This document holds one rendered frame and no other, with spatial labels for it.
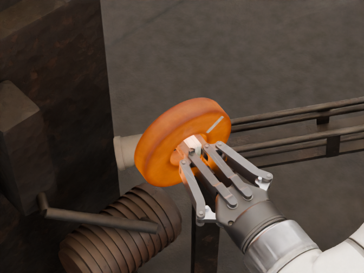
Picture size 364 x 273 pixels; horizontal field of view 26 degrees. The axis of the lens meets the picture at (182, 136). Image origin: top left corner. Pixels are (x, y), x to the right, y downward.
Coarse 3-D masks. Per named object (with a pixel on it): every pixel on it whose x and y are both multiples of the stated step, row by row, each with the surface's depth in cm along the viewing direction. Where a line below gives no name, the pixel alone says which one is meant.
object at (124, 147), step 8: (120, 136) 136; (128, 136) 135; (136, 136) 135; (120, 144) 134; (128, 144) 134; (136, 144) 134; (120, 152) 133; (128, 152) 134; (120, 160) 134; (128, 160) 134; (120, 168) 135
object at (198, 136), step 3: (195, 135) 115; (198, 135) 115; (198, 138) 115; (201, 138) 115; (201, 141) 114; (204, 141) 114; (201, 144) 114; (210, 144) 114; (213, 144) 114; (201, 147) 114; (213, 147) 114; (201, 150) 114; (216, 150) 113; (201, 153) 114; (204, 153) 114; (219, 153) 114; (222, 153) 115; (204, 156) 114; (207, 156) 114
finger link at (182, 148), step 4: (180, 144) 114; (184, 144) 114; (176, 148) 115; (180, 148) 113; (184, 148) 113; (188, 148) 113; (180, 152) 114; (184, 152) 113; (184, 156) 113; (188, 160) 112; (180, 168) 112; (180, 172) 112
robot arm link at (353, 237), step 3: (363, 225) 100; (360, 228) 100; (363, 228) 100; (357, 231) 100; (360, 231) 100; (363, 231) 99; (354, 234) 100; (357, 234) 99; (360, 234) 99; (363, 234) 99; (351, 237) 100; (354, 237) 99; (357, 237) 99; (360, 237) 98; (363, 237) 98; (354, 240) 99; (357, 240) 98; (360, 240) 98; (363, 240) 98; (357, 243) 98; (360, 243) 98; (363, 243) 97; (363, 246) 97; (363, 249) 97
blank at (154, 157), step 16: (176, 112) 111; (192, 112) 111; (208, 112) 112; (224, 112) 115; (160, 128) 110; (176, 128) 110; (192, 128) 112; (208, 128) 115; (224, 128) 117; (144, 144) 112; (160, 144) 110; (176, 144) 113; (144, 160) 112; (160, 160) 113; (176, 160) 118; (144, 176) 114; (160, 176) 116; (176, 176) 119
